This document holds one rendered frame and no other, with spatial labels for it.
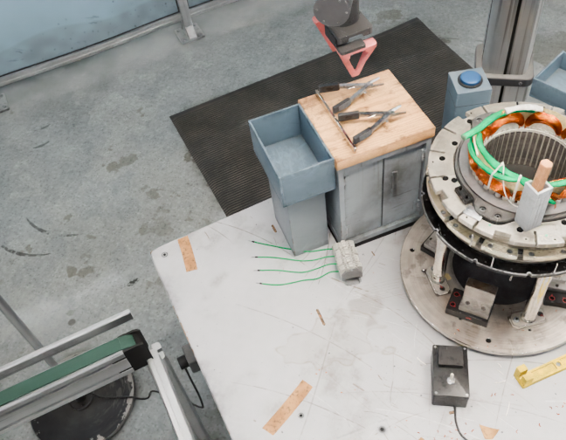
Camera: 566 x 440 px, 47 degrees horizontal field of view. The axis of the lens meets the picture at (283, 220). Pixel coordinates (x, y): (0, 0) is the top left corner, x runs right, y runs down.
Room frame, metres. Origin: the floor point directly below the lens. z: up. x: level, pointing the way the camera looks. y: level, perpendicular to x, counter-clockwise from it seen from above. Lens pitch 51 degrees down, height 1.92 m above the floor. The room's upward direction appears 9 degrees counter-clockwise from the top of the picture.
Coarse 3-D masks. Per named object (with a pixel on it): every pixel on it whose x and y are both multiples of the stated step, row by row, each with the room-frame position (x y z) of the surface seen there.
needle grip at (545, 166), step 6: (540, 162) 0.58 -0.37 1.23; (546, 162) 0.58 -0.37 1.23; (540, 168) 0.57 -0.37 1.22; (546, 168) 0.57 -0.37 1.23; (540, 174) 0.57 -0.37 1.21; (546, 174) 0.57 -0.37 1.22; (534, 180) 0.58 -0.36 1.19; (540, 180) 0.57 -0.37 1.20; (546, 180) 0.57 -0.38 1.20; (534, 186) 0.57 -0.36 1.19; (540, 186) 0.57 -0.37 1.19
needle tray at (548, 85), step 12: (552, 60) 0.97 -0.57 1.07; (564, 60) 0.99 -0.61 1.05; (540, 72) 0.94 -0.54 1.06; (552, 72) 0.98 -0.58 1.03; (564, 72) 0.98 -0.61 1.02; (540, 84) 0.92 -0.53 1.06; (552, 84) 0.95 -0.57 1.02; (564, 84) 0.94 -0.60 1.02; (540, 96) 0.91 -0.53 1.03; (552, 96) 0.89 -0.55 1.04; (564, 96) 0.88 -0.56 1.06; (564, 108) 0.87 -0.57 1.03
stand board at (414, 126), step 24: (384, 72) 1.02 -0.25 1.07; (312, 96) 0.98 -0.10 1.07; (336, 96) 0.97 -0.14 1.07; (360, 96) 0.96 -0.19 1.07; (384, 96) 0.95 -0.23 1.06; (408, 96) 0.94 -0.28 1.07; (312, 120) 0.91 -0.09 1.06; (360, 120) 0.89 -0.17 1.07; (408, 120) 0.87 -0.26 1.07; (336, 144) 0.84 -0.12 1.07; (360, 144) 0.83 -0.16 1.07; (384, 144) 0.82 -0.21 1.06; (408, 144) 0.83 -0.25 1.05; (336, 168) 0.80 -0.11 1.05
